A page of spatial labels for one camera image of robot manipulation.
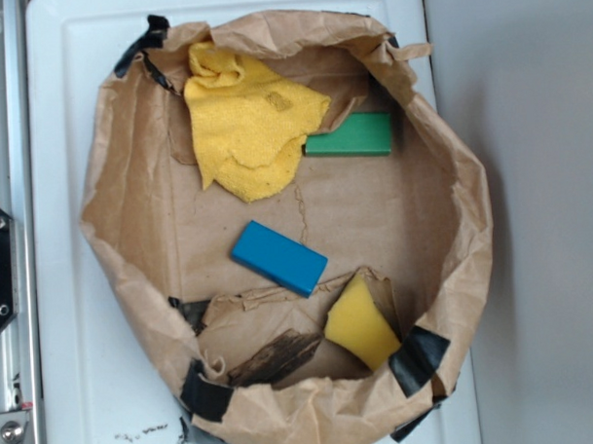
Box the blue rectangular block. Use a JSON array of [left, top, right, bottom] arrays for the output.
[[231, 221, 328, 298]]

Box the green rectangular block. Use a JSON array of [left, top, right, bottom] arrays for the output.
[[305, 112, 392, 157]]

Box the brown paper bag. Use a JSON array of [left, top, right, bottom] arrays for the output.
[[80, 10, 494, 444]]

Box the yellow cloth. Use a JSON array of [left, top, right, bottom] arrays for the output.
[[184, 41, 330, 203]]

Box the yellow sponge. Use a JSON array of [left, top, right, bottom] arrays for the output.
[[323, 275, 400, 371]]

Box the black tape strip right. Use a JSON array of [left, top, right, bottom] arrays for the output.
[[388, 326, 451, 397]]

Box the black tape strip bottom-left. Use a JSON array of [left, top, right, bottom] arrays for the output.
[[180, 359, 235, 423]]

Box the black tape strip top-left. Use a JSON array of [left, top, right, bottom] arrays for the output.
[[114, 15, 169, 78]]

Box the white plastic tray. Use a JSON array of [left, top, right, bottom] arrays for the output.
[[23, 0, 484, 444]]

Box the aluminium frame rail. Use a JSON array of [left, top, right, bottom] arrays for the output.
[[0, 0, 46, 444]]

